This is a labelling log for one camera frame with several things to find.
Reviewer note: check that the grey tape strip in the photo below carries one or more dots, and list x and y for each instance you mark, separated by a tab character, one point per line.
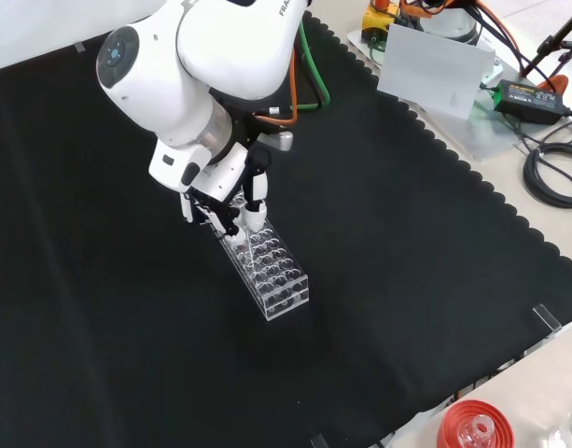
79	47

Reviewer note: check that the black scalloped bench cloth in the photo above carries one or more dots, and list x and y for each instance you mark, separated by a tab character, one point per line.
127	303

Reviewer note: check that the black power adapter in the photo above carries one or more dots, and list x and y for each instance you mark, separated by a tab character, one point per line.
530	100

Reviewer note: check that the yellow stop button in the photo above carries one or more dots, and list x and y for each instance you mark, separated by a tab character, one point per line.
376	21

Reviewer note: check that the clear base plate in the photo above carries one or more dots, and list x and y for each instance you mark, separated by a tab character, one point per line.
486	135

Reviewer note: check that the black tripod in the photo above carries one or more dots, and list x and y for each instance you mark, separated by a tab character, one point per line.
549	44

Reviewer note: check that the clear acrylic cloth clip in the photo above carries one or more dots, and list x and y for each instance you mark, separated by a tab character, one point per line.
548	319
319	441

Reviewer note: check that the clear acrylic test tube rack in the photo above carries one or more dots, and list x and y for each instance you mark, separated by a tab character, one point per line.
278	280

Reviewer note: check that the small clear glass flask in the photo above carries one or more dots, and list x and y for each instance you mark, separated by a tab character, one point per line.
477	431

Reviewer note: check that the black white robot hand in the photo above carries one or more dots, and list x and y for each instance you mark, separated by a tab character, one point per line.
220	179

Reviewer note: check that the orange tripod foot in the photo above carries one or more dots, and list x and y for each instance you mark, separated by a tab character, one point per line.
557	84

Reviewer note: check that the pale grey board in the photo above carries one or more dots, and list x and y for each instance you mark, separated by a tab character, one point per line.
430	70

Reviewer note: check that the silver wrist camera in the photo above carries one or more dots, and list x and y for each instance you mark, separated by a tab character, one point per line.
278	141

